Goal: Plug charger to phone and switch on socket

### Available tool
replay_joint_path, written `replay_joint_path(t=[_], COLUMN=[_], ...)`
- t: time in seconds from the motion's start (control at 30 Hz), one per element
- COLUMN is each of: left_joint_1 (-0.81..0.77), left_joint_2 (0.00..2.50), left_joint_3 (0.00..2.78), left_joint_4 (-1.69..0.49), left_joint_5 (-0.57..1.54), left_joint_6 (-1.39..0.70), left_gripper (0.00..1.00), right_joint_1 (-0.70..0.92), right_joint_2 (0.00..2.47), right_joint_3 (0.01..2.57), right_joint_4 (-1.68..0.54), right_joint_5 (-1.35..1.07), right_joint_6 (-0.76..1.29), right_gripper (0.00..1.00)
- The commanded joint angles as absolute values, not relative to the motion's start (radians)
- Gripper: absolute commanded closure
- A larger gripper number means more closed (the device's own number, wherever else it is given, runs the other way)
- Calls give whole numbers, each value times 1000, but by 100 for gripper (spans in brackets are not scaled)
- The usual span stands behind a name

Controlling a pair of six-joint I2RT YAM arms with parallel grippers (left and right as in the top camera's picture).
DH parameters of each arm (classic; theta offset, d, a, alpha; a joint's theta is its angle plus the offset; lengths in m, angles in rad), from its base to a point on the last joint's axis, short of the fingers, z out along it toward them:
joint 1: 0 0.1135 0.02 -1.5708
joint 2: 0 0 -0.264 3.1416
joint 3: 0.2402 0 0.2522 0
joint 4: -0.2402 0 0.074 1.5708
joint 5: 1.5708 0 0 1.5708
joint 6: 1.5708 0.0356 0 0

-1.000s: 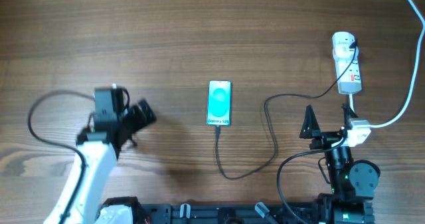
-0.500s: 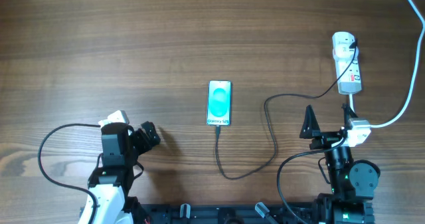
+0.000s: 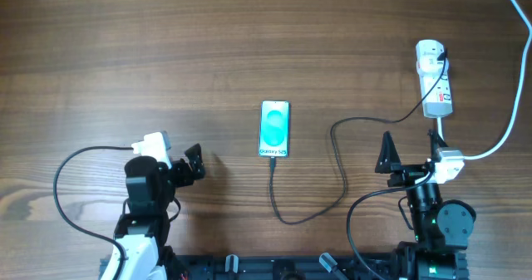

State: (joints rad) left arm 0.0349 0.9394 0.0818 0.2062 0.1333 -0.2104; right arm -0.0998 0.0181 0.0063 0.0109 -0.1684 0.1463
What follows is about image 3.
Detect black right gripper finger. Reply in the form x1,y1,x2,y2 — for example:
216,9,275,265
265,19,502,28
375,131,402,174
427,130,448,162

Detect black USB charging cable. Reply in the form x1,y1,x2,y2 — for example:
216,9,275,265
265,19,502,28
268,48,449,226

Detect teal Galaxy smartphone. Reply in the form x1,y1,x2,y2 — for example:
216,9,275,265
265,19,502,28
259,101,290,157

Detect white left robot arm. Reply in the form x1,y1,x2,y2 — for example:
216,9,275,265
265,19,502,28
100,144,205,279

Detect white power strip socket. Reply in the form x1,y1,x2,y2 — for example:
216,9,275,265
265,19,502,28
416,39,453,119

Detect white power strip cord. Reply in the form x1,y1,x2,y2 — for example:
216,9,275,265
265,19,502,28
436,0,532,161

